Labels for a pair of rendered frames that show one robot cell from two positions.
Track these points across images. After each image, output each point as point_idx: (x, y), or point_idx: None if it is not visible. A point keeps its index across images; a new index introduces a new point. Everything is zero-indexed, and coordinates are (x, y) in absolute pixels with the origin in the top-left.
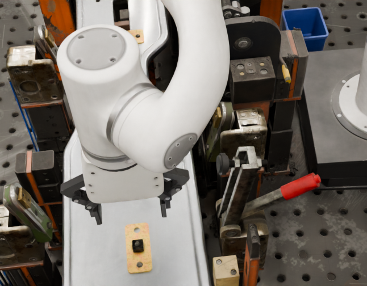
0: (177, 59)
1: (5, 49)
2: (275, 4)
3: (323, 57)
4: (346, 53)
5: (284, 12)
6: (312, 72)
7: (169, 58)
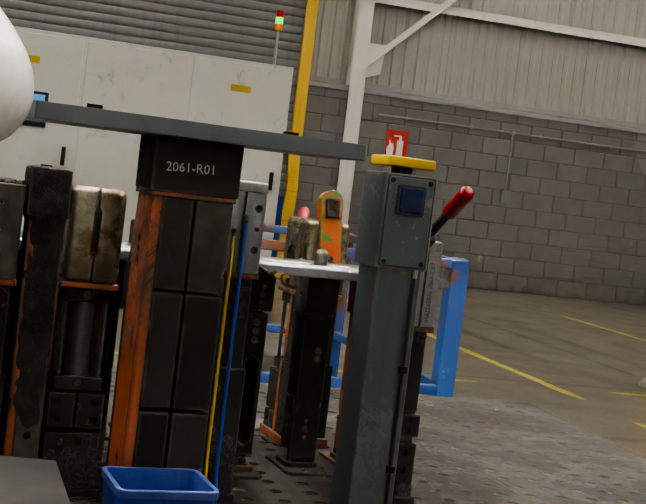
0: (98, 481)
1: (111, 412)
2: (128, 374)
3: (37, 469)
4: (46, 481)
5: (194, 473)
6: None
7: (100, 477)
